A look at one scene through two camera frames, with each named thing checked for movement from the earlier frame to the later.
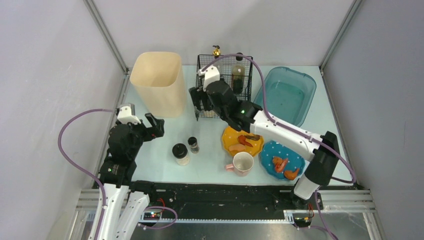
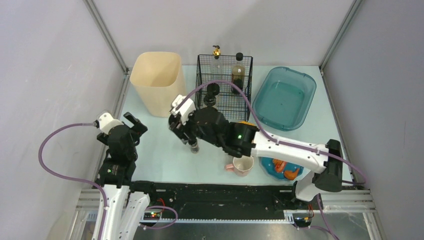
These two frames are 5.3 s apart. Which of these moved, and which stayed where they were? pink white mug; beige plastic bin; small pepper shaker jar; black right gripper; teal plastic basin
Moved: black right gripper
Stayed: pink white mug; small pepper shaker jar; beige plastic bin; teal plastic basin
